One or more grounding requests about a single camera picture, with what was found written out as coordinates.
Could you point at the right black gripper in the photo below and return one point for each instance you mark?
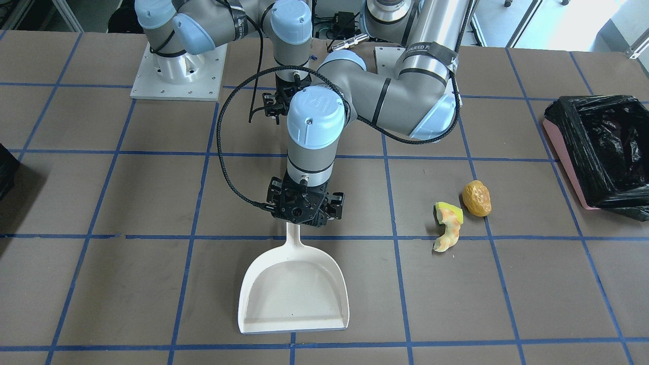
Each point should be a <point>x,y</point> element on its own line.
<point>270,105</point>

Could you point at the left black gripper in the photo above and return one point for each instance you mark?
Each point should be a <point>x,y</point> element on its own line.
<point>336,201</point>

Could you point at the white plastic dustpan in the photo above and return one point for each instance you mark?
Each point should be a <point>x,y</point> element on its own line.
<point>293,288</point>

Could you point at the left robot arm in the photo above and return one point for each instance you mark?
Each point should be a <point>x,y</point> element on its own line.
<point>417,104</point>

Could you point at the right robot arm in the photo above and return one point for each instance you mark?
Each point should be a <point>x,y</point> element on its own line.
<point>187,39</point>

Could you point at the pink bin black bag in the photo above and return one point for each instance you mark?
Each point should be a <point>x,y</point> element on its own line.
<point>602,143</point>

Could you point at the apple core peel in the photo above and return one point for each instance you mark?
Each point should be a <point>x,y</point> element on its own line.
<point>449,238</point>

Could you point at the yellow green sponge piece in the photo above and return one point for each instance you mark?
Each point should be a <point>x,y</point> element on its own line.
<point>443,211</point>

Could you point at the yellow potato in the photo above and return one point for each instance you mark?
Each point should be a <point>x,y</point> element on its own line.
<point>476,198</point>

